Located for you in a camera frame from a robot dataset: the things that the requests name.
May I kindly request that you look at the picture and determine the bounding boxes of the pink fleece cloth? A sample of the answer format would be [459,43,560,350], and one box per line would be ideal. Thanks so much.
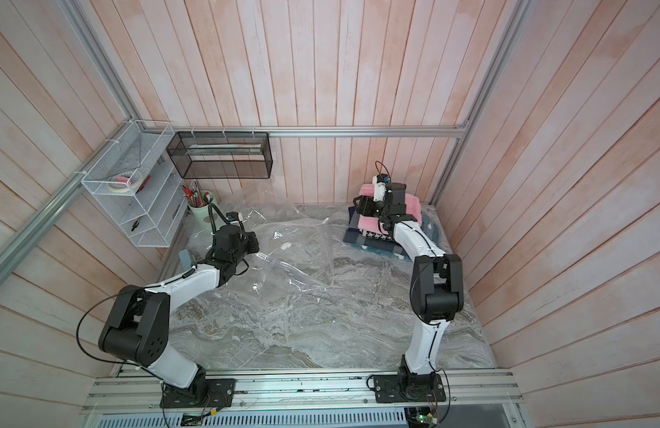
[358,184,423,235]

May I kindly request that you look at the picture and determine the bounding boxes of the houndstooth patterned cloth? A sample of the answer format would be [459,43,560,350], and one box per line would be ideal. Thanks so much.
[359,229,393,242]

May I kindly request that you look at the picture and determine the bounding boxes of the teal bear print blanket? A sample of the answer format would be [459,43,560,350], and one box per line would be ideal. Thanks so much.
[421,213,440,247]

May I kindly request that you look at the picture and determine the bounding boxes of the grey navy cloth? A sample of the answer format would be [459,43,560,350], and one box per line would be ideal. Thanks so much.
[342,206,408,258]

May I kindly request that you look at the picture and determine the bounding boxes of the clear plastic vacuum bag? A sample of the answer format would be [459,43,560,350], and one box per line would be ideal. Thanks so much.
[179,189,406,370]

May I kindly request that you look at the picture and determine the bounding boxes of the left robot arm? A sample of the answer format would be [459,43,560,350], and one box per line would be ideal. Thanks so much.
[98,224,260,390]

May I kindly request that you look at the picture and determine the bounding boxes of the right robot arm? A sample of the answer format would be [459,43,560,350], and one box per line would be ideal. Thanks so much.
[353,174,465,376]

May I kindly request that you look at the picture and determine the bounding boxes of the green pen cup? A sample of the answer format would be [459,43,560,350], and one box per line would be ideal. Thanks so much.
[187,191,214,224]

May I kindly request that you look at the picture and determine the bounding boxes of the pens in cup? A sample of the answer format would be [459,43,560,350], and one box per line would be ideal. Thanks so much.
[182,180,213,208]

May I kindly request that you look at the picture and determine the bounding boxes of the tape roll on shelf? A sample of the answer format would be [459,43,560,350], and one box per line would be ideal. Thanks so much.
[106,171,144,194]

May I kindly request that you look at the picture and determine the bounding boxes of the black mesh wall basket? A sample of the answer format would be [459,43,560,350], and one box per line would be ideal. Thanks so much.
[167,131,274,179]

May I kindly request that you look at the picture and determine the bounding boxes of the white wire shelf rack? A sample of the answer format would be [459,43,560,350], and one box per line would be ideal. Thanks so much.
[82,121,186,248]

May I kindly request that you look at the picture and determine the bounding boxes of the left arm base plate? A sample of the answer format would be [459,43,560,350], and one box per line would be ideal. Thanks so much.
[160,378,236,410]

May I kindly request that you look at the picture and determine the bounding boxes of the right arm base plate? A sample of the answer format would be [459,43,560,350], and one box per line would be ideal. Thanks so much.
[367,373,447,403]

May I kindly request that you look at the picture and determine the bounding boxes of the aluminium rail base frame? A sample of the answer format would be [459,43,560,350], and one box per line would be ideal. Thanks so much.
[76,369,533,427]

